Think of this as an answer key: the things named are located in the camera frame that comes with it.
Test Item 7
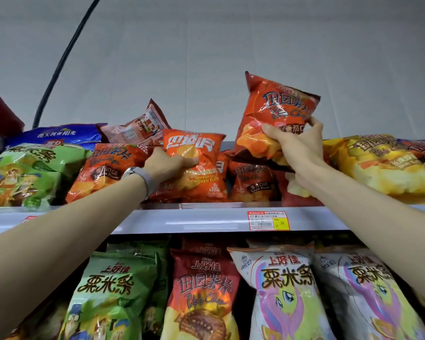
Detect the person's left hand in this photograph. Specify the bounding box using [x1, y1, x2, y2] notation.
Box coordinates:
[143, 147, 200, 185]

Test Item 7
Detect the person's right hand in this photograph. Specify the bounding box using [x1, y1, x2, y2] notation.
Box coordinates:
[261, 117, 327, 172]

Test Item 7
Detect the small orange chicken chip bag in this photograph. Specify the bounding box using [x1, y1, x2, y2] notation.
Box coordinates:
[148, 129, 230, 204]

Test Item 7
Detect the red-orange tomato chip bag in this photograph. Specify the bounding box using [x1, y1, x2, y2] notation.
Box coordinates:
[228, 158, 281, 203]
[232, 71, 321, 171]
[65, 143, 153, 204]

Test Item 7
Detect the person's left forearm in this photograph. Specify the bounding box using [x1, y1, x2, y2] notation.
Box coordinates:
[0, 174, 148, 340]

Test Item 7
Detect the person's right forearm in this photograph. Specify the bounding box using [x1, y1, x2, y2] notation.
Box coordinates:
[293, 159, 425, 310]

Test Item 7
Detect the grey wristband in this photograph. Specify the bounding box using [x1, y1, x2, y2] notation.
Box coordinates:
[122, 166, 160, 201]

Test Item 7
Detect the pink and brown snack bag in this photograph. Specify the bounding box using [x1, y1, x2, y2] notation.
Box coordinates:
[99, 98, 171, 147]

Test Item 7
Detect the white metal shelf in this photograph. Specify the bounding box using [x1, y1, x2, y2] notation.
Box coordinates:
[0, 203, 425, 238]

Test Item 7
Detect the red and yellow price label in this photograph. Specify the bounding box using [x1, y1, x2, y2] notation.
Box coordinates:
[247, 210, 290, 231]

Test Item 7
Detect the yellow potato chip bag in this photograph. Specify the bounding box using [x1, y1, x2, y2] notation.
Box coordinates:
[322, 134, 425, 205]

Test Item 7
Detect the blue snack bag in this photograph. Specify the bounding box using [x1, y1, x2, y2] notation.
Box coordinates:
[5, 123, 109, 151]

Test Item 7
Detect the green cartoon snack bag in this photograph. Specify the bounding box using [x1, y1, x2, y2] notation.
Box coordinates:
[0, 142, 90, 210]
[106, 239, 171, 337]
[58, 251, 161, 340]

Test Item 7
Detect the dark red chip bag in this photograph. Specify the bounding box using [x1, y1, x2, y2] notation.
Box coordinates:
[396, 139, 425, 175]

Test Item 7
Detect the white pony snack bag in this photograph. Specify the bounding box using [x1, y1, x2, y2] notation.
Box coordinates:
[227, 243, 338, 340]
[312, 246, 425, 340]

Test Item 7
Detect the dark red snack bag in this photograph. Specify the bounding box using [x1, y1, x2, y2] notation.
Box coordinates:
[0, 91, 26, 160]

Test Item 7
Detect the black cable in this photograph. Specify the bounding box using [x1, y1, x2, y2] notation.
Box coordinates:
[32, 0, 103, 130]

